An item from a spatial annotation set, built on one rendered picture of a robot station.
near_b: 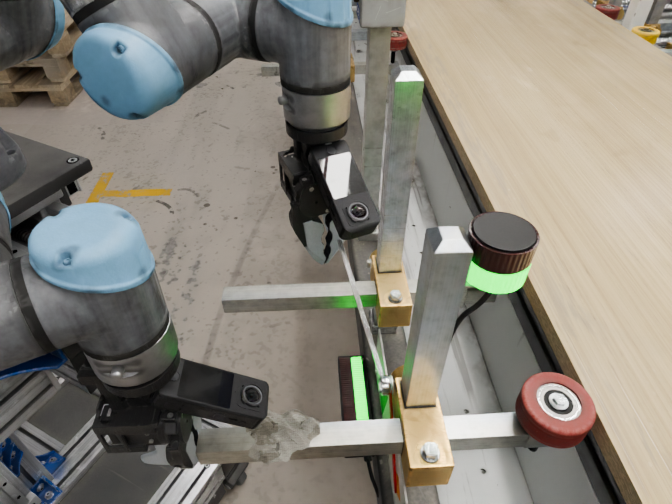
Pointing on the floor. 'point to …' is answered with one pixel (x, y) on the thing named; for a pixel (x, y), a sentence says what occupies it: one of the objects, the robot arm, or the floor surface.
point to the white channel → (637, 13)
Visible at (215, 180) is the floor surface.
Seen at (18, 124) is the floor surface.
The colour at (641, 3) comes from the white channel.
